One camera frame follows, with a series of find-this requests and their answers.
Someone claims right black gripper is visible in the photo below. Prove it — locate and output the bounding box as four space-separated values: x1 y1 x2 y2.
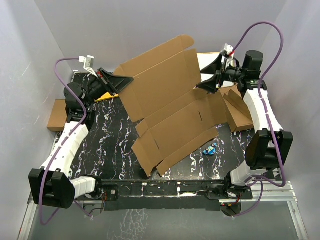
196 54 247 94

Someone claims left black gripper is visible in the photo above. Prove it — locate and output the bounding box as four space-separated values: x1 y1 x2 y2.
83 68 133 108

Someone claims cardboard box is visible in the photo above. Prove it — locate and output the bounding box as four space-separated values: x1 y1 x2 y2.
114 34 227 175
218 85 254 133
47 99 67 133

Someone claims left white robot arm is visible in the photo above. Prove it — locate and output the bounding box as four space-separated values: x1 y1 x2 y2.
28 68 134 209

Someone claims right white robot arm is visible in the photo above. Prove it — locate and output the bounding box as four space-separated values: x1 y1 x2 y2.
196 49 294 199

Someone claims yellow pad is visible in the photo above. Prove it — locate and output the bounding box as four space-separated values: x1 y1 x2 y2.
95 92 119 102

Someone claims blue toy car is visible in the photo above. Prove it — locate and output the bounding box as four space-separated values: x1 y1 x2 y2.
203 143 218 156

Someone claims white board yellow frame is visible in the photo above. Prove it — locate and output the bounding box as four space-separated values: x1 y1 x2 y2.
196 51 226 76

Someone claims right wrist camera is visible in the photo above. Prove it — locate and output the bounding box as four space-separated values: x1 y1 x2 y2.
221 43 235 59

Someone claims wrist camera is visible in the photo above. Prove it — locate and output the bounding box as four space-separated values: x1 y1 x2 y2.
78 55 95 75
221 43 235 59

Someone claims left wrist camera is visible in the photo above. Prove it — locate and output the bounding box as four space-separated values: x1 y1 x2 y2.
78 55 95 75

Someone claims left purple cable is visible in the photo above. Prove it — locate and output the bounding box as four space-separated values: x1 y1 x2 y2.
38 57 93 225

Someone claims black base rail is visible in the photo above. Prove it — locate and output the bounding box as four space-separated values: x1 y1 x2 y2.
78 180 253 215

